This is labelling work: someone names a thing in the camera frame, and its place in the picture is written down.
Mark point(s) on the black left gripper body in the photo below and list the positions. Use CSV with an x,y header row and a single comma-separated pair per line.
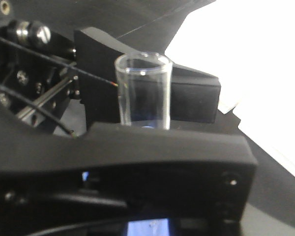
x,y
37,50

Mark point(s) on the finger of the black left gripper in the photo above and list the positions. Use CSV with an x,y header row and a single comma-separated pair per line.
x,y
194,94
50,183

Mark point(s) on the clear glass test tube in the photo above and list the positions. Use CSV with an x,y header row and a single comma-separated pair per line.
x,y
144,89

